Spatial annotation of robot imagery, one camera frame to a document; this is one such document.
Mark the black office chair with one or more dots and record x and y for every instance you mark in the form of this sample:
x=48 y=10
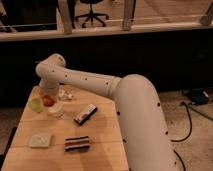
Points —
x=91 y=15

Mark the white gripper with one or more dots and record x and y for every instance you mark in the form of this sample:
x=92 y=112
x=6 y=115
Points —
x=52 y=92

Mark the white paper cup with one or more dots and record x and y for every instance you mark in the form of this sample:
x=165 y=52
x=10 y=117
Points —
x=56 y=110

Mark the small white crumpled object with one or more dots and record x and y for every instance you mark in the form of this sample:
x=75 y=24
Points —
x=64 y=95

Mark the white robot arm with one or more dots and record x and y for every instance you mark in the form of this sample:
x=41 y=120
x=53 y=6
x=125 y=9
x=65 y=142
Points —
x=142 y=123

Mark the black red white box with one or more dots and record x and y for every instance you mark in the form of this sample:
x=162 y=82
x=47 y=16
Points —
x=85 y=114

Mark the striped folded cloth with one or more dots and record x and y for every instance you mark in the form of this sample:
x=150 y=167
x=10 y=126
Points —
x=77 y=143

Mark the dark blue device on floor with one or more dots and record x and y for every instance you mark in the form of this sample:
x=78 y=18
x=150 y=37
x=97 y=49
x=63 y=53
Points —
x=198 y=96

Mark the red apple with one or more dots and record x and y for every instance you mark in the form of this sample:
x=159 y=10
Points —
x=48 y=101

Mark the white square dish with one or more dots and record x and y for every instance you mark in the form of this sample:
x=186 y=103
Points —
x=41 y=140

